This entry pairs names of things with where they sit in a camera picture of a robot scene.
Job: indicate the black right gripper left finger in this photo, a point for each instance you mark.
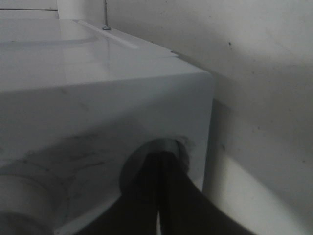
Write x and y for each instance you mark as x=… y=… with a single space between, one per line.
x=136 y=210

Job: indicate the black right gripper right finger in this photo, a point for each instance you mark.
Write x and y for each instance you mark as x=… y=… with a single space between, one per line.
x=184 y=210

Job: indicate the lower white timer knob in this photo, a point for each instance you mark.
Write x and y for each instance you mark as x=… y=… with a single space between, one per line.
x=39 y=196

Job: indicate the white microwave oven body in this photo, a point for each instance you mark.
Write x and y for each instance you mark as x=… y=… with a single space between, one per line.
x=76 y=101

